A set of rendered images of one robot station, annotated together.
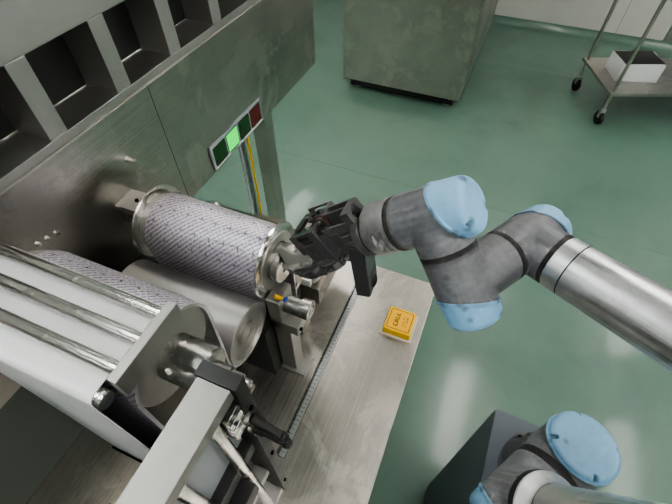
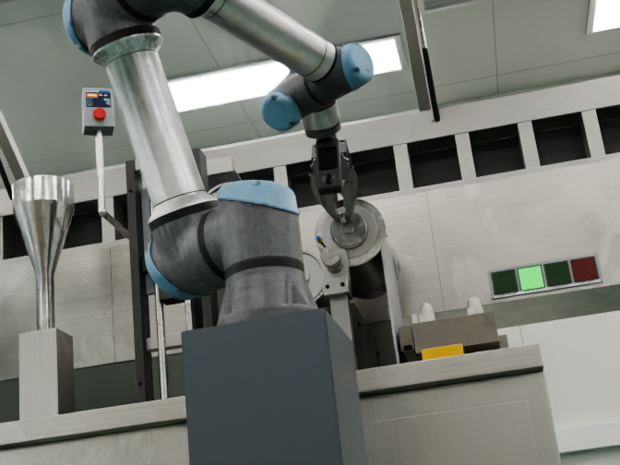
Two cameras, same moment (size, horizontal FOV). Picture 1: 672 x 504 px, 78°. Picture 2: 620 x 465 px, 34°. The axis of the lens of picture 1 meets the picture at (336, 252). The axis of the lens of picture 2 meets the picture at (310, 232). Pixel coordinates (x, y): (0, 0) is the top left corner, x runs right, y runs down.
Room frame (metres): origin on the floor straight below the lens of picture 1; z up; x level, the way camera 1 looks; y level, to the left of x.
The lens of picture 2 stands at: (-0.07, -1.81, 0.53)
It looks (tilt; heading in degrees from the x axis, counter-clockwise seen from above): 20 degrees up; 77
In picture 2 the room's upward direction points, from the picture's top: 7 degrees counter-clockwise
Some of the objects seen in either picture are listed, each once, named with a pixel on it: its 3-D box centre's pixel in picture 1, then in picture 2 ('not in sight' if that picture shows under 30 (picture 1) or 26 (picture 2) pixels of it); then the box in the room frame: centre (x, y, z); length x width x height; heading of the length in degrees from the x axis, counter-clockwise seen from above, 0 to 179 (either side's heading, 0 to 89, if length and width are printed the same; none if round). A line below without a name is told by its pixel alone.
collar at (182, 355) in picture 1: (192, 363); not in sight; (0.23, 0.19, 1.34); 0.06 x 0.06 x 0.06; 68
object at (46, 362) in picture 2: not in sight; (45, 327); (-0.15, 0.49, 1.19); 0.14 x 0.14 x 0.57
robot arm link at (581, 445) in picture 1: (569, 455); (256, 228); (0.18, -0.41, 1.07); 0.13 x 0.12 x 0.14; 125
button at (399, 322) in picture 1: (399, 322); (444, 357); (0.53, -0.16, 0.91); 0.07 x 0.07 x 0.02; 68
